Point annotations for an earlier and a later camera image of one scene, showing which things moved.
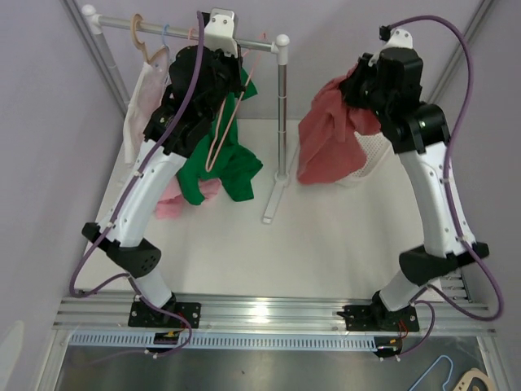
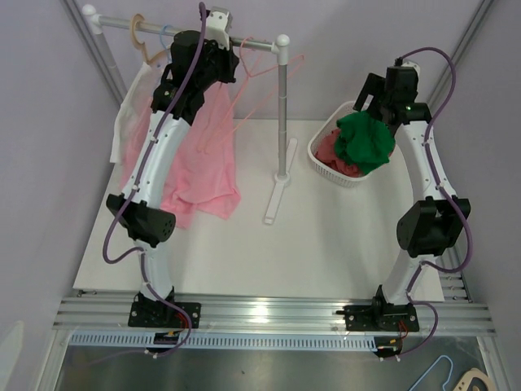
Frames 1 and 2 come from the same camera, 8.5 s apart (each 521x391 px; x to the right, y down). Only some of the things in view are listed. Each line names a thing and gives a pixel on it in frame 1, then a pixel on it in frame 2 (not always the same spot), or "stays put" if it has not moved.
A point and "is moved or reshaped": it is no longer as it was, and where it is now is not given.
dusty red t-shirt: [328, 148] is moved or reshaped
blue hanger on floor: [430, 369] stays put
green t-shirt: [221, 155] to [364, 141]
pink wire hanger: [217, 125] to [299, 59]
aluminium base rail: [267, 317] stays put
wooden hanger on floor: [465, 383] stays put
